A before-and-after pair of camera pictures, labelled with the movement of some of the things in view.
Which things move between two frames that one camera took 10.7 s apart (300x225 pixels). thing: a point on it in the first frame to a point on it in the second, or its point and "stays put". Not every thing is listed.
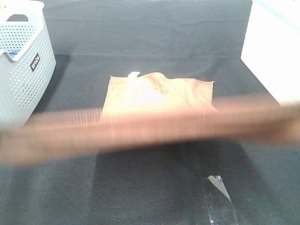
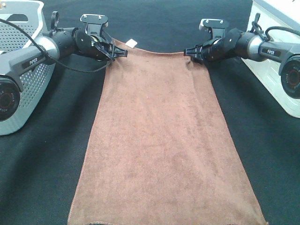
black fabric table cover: [197, 40] stays put
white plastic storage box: [271, 47] stays put
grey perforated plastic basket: [27, 59] stays put
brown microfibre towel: [144, 109] to [156, 150]
